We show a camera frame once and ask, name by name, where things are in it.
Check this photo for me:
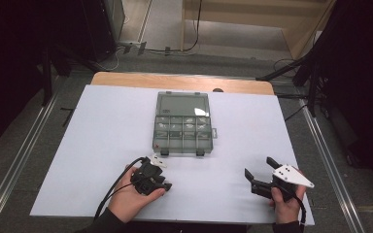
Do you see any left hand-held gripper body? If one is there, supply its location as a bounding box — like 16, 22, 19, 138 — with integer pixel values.
129, 154, 168, 196

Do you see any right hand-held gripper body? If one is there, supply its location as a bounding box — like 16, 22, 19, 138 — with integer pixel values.
251, 164, 316, 203

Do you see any grey transparent plastic organizer box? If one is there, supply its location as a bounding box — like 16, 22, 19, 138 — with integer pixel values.
152, 91, 219, 157

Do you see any person's left hand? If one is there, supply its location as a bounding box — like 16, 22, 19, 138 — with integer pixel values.
107, 164, 167, 224

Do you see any person's right hand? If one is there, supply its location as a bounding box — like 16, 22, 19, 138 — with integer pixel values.
268, 185, 307, 225

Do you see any group of small silver parts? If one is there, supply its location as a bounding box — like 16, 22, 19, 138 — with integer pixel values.
156, 116, 210, 139

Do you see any black metal stand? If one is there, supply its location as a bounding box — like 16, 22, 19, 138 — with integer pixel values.
255, 54, 324, 117
40, 45, 54, 106

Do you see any wooden table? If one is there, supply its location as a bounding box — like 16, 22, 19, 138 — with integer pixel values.
90, 71, 276, 96

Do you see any black curtain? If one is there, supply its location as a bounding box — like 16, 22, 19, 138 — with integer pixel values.
310, 0, 373, 195
0, 0, 118, 156

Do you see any grey power strip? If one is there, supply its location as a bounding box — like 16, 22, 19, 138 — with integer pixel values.
121, 41, 149, 56

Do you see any beige wooden cabinet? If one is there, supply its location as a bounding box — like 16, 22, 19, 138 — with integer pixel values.
180, 0, 338, 61

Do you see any grey metal cabinet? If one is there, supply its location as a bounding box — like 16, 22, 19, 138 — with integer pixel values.
103, 0, 125, 42

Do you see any thick black gripper cable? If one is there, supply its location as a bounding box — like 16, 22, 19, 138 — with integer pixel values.
93, 156, 147, 221

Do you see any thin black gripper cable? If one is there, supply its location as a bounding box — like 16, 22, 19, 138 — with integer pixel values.
104, 183, 135, 203

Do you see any aluminium floor rail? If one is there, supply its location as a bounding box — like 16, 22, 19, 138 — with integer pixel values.
299, 98, 367, 233
0, 93, 61, 233

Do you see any white floor cable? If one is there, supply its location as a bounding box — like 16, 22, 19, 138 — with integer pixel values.
105, 48, 124, 72

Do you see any black floor cable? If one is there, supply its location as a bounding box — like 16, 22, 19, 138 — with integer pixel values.
145, 0, 204, 54

